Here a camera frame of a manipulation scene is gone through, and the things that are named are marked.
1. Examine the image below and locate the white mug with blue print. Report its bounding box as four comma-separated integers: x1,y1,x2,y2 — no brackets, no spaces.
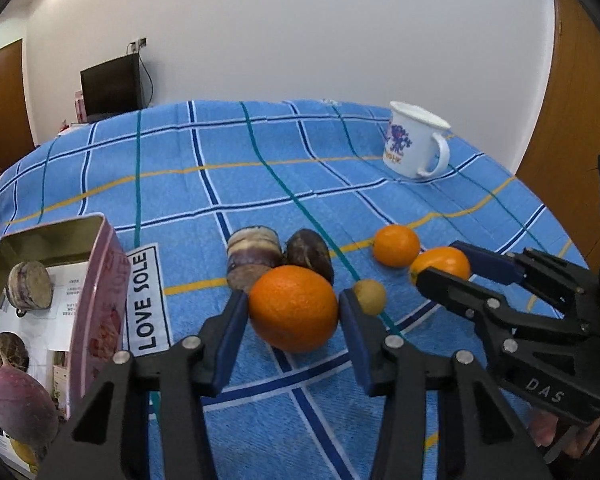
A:
381,101,452,181

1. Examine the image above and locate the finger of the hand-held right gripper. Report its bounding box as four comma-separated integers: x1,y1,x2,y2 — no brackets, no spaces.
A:
449,240,600,332
415,266,590,372

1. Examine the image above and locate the cut purple yam with string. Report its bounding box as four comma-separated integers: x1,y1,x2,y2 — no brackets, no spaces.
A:
6,260,54,311

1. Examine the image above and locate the brown striped chestnut back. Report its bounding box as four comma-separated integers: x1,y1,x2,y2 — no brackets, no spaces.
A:
226,226,284,292

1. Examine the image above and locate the printed paper leaflet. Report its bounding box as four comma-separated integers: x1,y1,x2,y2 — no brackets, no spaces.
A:
0,264,90,473

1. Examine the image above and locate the blue plaid blanket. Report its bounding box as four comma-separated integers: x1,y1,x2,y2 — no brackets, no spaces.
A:
0,99,593,480

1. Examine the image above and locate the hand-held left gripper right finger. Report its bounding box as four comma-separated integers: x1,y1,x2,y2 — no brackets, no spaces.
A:
337,289,553,480

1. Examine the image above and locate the round purple radish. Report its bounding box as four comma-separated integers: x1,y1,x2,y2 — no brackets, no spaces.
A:
0,341,60,447

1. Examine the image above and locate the person's right hand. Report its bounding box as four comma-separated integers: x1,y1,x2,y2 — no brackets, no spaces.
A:
530,407,600,457

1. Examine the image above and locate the brown wooden door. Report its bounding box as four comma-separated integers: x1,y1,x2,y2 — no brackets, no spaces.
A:
0,40,37,173
516,0,600,273

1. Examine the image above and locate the small yellow-brown longan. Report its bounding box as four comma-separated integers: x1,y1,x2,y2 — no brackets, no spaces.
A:
353,280,387,317

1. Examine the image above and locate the black television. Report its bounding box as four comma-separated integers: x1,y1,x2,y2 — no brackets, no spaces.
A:
80,54,145,117

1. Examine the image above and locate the black power cable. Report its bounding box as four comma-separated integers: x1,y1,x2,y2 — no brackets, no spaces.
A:
127,42,155,108

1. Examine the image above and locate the large orange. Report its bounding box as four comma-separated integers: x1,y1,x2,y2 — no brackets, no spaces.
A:
248,265,340,354

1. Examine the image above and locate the pink tin box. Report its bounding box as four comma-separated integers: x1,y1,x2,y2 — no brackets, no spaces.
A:
0,212,132,476

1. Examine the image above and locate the small tangerine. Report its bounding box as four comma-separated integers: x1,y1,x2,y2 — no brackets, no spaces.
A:
408,246,472,287
372,224,421,268

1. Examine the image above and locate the dark brown water chestnut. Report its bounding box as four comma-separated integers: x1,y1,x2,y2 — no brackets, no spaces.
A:
0,332,30,373
283,229,335,287

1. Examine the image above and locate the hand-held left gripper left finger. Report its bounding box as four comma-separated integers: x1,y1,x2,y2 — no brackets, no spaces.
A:
37,290,251,480

